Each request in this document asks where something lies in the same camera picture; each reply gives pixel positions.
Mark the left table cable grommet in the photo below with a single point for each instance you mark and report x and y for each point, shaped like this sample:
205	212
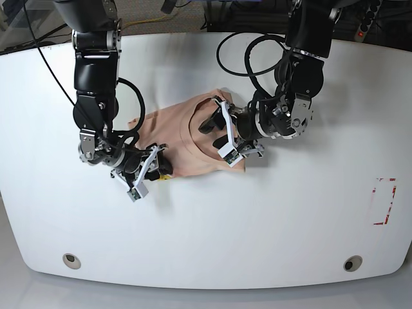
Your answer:
71	261

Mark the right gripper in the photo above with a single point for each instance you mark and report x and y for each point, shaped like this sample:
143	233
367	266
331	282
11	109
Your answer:
130	164

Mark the red tape rectangle marking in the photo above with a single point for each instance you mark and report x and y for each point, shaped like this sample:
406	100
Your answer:
382	198

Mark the right table cable grommet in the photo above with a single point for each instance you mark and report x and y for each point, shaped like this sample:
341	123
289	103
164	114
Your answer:
352	263

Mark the table cable grommet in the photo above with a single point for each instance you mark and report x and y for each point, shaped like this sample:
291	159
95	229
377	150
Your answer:
352	263
71	261

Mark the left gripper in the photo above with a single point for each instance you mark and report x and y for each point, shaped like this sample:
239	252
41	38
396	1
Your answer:
245	126

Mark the black power strip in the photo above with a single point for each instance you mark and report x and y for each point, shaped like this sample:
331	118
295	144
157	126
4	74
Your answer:
367	20

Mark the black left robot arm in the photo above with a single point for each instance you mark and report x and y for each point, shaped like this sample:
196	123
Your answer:
282	102

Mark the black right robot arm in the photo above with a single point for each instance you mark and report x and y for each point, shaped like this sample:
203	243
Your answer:
96	39

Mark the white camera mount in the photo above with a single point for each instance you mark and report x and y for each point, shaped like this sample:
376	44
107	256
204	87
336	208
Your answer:
236	148
134	183

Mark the peach pink T-shirt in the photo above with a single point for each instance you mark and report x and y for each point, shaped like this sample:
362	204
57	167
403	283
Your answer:
189	151

